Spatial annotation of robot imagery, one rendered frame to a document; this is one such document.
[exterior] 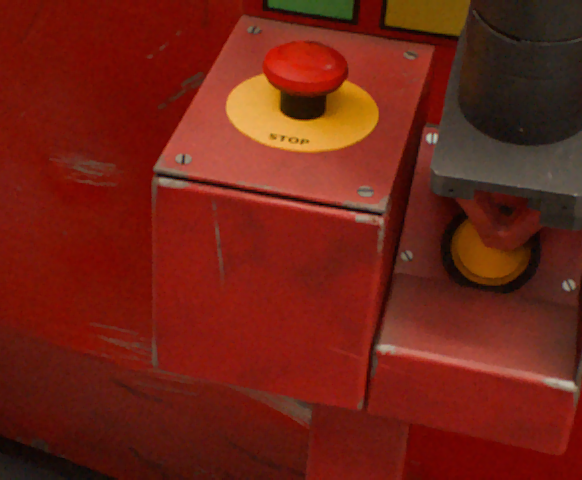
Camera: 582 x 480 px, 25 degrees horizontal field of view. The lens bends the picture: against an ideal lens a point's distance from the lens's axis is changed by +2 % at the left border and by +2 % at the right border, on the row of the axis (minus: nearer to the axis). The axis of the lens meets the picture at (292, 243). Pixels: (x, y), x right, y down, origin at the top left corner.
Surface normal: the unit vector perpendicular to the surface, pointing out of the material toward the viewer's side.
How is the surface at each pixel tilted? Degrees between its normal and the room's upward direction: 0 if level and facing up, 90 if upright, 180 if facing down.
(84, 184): 89
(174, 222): 90
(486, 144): 15
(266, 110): 0
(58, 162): 89
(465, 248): 35
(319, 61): 3
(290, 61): 3
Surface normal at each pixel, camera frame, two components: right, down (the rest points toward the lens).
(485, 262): -0.07, -0.33
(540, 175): -0.02, -0.63
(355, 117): 0.06, -0.80
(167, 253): -0.22, 0.57
